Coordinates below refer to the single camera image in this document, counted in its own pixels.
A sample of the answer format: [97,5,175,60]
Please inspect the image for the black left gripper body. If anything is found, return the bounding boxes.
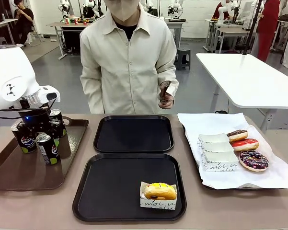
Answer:
[18,108,51,130]

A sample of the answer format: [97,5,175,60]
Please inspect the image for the black Pepsi can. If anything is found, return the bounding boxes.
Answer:
[35,132,61,166]
[10,124,38,154]
[48,109,67,139]

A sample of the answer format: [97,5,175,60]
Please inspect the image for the dark brown serving tongs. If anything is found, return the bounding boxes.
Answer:
[158,80,172,104]

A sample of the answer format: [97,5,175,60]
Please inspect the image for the chocolate glazed donut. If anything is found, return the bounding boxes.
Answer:
[226,129,249,143]

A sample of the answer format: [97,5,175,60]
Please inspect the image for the red glazed donut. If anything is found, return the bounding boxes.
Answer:
[230,138,260,152]

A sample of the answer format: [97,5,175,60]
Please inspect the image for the purple sprinkled donut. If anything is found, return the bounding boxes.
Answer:
[238,149,270,172]

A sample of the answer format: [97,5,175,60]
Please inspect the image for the person's left forearm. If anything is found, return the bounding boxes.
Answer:
[155,70,180,99]

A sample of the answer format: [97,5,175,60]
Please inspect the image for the person's right forearm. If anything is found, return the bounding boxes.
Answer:
[80,73,104,114]

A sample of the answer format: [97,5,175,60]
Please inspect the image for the person's left hand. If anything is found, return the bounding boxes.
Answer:
[158,92,176,110]

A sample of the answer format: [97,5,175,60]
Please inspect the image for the brown plastic tray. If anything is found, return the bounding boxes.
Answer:
[0,116,90,192]

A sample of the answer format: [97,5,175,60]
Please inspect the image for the white chair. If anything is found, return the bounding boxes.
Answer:
[25,30,43,48]

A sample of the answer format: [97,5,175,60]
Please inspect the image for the grey background work table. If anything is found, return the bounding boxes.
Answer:
[46,21,88,60]

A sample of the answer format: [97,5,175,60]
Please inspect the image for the person in cream shirt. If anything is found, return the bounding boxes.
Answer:
[79,0,180,115]

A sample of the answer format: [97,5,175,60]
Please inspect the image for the seated person in black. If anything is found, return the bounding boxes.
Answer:
[12,0,35,48]

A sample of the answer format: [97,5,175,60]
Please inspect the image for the grey side table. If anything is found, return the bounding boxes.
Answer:
[0,17,18,46]

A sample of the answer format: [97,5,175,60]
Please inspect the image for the yellow glazed donut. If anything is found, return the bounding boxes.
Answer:
[143,182,178,201]

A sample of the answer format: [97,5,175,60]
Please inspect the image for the yellow donut in box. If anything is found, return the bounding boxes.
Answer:
[140,181,178,212]

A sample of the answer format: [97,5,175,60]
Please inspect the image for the beige face mask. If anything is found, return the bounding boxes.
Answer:
[104,0,135,21]

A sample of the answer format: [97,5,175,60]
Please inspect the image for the grey plastic stool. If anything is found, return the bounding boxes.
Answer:
[175,47,191,71]

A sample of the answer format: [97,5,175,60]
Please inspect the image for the white paper sheet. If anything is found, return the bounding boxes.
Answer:
[177,112,288,191]

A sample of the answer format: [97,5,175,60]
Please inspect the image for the white table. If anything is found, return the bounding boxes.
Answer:
[196,52,288,132]

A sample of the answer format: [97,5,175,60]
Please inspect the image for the white background desk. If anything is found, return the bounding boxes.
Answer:
[204,18,258,54]

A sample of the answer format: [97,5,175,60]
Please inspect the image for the distant person in red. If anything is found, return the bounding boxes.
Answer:
[212,0,231,21]

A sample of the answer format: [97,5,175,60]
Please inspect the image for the black pole stand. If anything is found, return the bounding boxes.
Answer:
[242,0,265,56]

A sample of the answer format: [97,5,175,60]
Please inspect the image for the standing person in red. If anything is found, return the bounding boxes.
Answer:
[255,0,282,62]

